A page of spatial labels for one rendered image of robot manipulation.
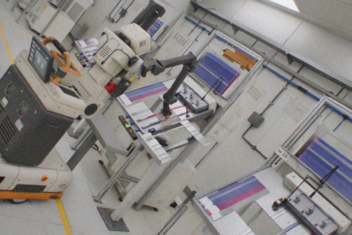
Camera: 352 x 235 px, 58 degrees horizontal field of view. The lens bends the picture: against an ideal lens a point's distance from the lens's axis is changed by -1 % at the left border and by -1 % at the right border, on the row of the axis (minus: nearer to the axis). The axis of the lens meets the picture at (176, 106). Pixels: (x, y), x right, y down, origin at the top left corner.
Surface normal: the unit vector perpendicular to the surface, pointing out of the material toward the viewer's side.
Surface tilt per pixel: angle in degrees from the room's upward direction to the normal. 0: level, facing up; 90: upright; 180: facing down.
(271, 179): 44
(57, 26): 90
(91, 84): 82
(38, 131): 90
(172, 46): 90
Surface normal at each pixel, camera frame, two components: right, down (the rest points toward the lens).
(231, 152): -0.57, -0.40
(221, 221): 0.04, -0.82
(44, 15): 0.50, 0.51
